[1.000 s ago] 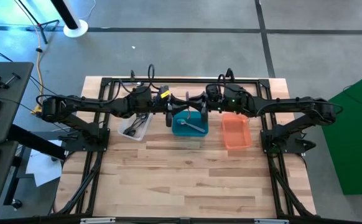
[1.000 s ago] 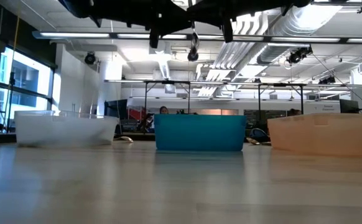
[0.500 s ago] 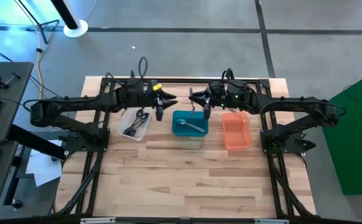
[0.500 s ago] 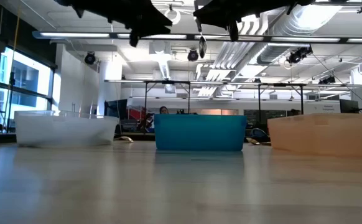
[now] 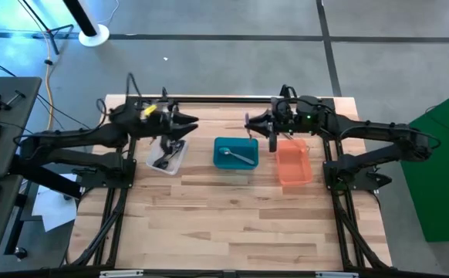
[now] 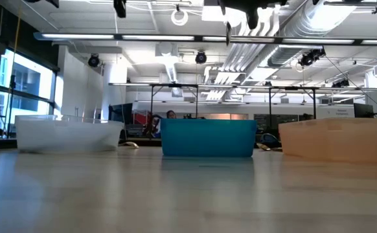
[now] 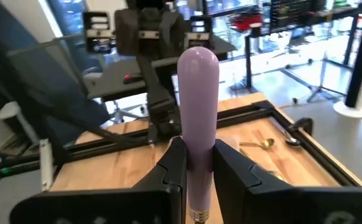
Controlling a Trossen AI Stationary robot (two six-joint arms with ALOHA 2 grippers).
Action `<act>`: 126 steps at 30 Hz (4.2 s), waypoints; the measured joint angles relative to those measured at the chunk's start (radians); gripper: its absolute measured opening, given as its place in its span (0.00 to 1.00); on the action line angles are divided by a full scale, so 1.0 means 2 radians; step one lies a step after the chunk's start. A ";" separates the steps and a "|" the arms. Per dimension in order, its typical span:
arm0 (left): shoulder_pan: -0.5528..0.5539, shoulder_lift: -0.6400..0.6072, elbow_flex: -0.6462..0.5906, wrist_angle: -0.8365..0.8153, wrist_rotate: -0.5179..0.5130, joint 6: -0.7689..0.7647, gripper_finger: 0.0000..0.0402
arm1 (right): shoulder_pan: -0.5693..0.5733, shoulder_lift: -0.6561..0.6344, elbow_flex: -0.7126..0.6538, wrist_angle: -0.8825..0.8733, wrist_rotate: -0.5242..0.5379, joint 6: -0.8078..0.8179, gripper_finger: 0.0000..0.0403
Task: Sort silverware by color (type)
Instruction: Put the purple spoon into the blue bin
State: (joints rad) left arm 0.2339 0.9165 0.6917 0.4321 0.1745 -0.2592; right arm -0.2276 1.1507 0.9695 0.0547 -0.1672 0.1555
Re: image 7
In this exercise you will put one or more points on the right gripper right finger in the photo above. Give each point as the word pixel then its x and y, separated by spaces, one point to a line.
pixel 293 208

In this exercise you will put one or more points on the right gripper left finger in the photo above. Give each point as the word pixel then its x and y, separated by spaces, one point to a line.
pixel 122 208

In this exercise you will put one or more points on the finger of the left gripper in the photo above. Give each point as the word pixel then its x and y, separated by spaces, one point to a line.
pixel 199 32
pixel 98 31

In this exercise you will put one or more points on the black tripod stand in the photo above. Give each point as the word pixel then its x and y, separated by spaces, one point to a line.
pixel 324 77

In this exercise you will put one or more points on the black table edge clamp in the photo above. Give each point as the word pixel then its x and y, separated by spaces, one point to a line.
pixel 302 124

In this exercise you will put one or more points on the red tool case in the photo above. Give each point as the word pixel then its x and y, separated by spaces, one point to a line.
pixel 246 20

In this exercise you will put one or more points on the white chair armrest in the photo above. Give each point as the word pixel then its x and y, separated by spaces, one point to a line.
pixel 8 109

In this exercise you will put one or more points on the black cup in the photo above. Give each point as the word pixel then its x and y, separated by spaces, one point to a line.
pixel 255 29

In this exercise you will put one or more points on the black computer mouse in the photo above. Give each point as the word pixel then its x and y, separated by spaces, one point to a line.
pixel 133 78

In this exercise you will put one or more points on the grey mesh office chair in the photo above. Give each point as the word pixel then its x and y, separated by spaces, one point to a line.
pixel 44 62

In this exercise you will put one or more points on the silver aluminium bracket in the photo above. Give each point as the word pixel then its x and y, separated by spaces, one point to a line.
pixel 46 161

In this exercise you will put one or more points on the grey desk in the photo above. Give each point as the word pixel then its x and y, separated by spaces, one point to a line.
pixel 115 81

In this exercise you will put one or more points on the black metal workbench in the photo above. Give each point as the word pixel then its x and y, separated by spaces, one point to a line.
pixel 247 62

